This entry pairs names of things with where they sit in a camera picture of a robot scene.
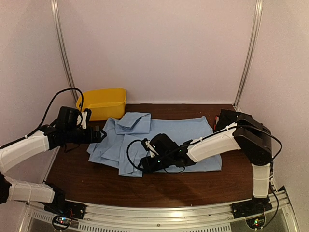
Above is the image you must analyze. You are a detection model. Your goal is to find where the aluminium front rail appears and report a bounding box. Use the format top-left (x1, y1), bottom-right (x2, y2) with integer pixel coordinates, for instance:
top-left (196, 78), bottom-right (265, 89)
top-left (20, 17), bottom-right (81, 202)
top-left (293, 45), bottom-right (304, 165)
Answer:
top-left (17, 191), bottom-right (300, 232)

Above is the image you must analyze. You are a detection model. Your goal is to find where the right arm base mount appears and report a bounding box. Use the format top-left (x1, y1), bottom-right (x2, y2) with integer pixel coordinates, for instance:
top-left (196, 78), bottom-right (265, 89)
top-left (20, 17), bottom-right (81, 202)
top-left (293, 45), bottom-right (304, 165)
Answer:
top-left (231, 198), bottom-right (272, 219)

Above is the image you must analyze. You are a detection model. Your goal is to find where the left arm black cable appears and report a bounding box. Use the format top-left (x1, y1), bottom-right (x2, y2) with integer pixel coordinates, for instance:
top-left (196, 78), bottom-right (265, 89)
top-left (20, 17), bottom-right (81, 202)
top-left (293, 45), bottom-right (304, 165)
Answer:
top-left (24, 88), bottom-right (85, 141)

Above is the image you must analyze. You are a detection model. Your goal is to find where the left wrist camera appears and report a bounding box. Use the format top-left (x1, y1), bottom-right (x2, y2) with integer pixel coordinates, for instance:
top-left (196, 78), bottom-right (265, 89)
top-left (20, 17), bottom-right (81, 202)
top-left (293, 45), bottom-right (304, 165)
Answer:
top-left (77, 108), bottom-right (92, 129)

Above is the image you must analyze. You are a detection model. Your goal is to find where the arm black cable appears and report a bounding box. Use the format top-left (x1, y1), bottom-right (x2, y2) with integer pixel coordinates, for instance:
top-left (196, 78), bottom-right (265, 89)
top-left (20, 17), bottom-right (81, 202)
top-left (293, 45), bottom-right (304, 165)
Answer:
top-left (24, 88), bottom-right (85, 141)
top-left (126, 139), bottom-right (148, 171)

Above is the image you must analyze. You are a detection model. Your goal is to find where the black shirt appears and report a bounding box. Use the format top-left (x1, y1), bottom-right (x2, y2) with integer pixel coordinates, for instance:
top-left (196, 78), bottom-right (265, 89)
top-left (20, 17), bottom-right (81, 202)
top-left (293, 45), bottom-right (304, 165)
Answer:
top-left (213, 109), bottom-right (241, 132)

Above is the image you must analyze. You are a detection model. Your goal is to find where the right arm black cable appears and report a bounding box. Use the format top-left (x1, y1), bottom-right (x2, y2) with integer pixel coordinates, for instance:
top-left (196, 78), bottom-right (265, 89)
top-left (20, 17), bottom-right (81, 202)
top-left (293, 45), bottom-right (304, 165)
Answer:
top-left (126, 139), bottom-right (148, 171)

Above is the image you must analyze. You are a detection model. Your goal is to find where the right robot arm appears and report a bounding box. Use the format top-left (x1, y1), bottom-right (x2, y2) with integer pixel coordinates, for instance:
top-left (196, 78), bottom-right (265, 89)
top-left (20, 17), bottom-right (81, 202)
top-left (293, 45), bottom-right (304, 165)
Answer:
top-left (139, 114), bottom-right (273, 214)

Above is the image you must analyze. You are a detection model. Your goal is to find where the left aluminium frame post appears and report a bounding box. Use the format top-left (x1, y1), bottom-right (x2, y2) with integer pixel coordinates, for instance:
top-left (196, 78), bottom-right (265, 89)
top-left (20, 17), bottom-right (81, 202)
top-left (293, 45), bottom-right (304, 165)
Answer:
top-left (51, 0), bottom-right (75, 88)

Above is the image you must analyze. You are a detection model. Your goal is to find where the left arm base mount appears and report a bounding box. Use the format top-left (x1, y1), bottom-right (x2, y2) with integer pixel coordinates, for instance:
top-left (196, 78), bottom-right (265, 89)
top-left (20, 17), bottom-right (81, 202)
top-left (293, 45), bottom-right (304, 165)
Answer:
top-left (43, 200), bottom-right (86, 219)

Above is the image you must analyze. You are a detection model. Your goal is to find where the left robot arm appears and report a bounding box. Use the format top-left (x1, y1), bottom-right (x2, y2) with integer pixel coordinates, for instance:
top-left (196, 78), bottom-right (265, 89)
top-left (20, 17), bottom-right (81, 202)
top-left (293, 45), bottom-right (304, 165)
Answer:
top-left (0, 106), bottom-right (107, 215)

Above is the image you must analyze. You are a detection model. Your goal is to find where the aluminium frame post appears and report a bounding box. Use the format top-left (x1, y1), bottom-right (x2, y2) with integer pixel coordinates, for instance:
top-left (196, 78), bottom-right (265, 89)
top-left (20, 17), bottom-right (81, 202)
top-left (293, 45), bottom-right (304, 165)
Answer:
top-left (233, 0), bottom-right (263, 111)
top-left (51, 0), bottom-right (75, 88)

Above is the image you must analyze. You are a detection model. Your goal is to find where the yellow plastic basket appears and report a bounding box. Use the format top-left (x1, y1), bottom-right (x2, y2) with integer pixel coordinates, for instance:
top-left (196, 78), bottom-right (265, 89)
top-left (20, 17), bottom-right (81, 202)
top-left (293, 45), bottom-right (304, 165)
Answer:
top-left (82, 88), bottom-right (126, 121)

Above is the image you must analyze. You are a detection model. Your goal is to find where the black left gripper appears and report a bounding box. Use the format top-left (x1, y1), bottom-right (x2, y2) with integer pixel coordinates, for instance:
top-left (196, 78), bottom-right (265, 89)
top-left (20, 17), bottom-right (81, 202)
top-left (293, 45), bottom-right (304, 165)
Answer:
top-left (65, 125), bottom-right (106, 144)

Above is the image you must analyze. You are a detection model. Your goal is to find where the light blue long sleeve shirt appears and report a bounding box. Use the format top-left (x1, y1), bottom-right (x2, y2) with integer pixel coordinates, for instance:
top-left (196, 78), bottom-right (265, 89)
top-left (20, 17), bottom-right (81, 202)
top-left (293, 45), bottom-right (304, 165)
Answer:
top-left (87, 112), bottom-right (213, 177)

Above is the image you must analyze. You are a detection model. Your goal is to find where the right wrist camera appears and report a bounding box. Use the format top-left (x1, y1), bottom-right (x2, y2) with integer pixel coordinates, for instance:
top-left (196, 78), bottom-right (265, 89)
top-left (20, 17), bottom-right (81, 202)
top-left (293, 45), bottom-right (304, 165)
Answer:
top-left (141, 139), bottom-right (158, 158)

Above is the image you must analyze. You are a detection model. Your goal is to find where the right aluminium frame post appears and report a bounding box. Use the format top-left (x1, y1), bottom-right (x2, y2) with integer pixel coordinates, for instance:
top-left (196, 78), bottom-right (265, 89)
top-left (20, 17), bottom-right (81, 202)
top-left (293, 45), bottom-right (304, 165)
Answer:
top-left (233, 0), bottom-right (263, 111)

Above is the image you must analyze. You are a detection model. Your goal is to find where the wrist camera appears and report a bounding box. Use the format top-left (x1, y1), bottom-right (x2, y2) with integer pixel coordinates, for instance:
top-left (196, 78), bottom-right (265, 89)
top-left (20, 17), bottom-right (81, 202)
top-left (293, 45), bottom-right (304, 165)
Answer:
top-left (141, 139), bottom-right (158, 158)
top-left (77, 108), bottom-right (92, 129)

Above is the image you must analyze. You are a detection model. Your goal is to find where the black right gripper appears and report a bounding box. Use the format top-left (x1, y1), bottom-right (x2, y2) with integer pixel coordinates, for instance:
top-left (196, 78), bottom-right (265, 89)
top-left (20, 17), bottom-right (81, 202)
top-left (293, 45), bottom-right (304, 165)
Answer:
top-left (138, 153), bottom-right (173, 174)

